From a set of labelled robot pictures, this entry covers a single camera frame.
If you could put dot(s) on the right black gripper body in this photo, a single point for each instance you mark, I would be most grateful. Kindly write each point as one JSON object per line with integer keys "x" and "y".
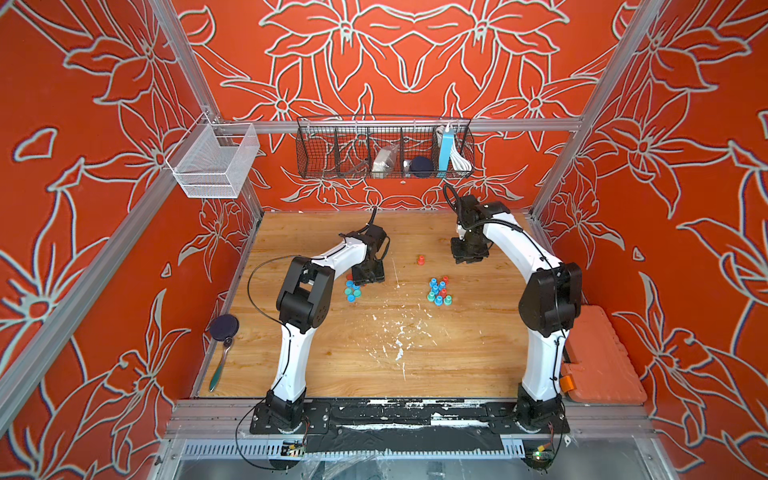
{"x": 470, "y": 249}

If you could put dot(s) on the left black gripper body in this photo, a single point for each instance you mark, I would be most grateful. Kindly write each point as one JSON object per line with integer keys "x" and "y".
{"x": 369, "y": 273}

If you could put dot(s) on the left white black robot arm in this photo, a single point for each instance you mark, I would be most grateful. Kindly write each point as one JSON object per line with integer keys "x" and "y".
{"x": 304, "y": 302}

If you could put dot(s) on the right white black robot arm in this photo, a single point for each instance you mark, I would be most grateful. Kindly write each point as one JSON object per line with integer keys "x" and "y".
{"x": 548, "y": 306}

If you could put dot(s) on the dark blue ball in basket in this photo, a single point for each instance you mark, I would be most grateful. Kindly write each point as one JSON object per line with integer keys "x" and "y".
{"x": 421, "y": 167}

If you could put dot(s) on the light blue box in basket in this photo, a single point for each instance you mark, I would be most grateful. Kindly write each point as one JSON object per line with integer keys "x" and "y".
{"x": 445, "y": 138}

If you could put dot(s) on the silver pouch in basket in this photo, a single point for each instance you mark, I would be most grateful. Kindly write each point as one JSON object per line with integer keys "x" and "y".
{"x": 384, "y": 162}

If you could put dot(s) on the dark blue round brush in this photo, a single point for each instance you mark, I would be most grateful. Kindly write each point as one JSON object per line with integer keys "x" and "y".
{"x": 223, "y": 329}

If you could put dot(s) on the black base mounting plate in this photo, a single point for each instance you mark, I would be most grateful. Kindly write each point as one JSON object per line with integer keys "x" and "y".
{"x": 399, "y": 426}

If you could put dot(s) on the orange plastic tool case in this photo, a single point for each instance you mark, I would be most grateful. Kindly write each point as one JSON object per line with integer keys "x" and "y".
{"x": 598, "y": 369}

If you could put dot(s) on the black wire wall basket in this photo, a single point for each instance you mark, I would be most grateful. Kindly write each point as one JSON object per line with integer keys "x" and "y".
{"x": 357, "y": 147}

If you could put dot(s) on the clear plastic wall bin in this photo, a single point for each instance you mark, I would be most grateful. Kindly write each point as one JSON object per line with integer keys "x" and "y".
{"x": 213, "y": 162}

